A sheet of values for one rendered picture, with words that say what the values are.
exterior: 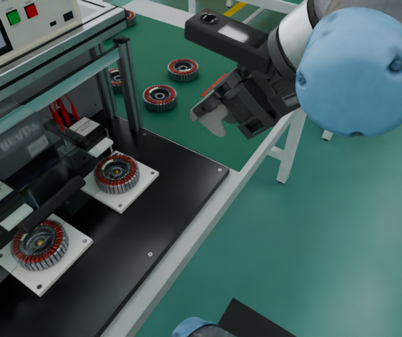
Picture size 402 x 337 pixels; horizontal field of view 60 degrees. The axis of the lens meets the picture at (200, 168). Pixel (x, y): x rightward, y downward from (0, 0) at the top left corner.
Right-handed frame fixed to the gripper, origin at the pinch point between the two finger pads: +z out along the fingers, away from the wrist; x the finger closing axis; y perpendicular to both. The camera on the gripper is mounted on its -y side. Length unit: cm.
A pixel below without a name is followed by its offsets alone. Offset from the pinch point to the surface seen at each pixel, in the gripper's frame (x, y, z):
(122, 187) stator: 0.2, 3.6, 39.2
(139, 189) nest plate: 3.1, 6.9, 39.0
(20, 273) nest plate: -28, 2, 43
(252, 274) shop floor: 37, 75, 85
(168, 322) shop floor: 0, 60, 97
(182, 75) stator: 52, -9, 52
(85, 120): 4.8, -14.2, 38.0
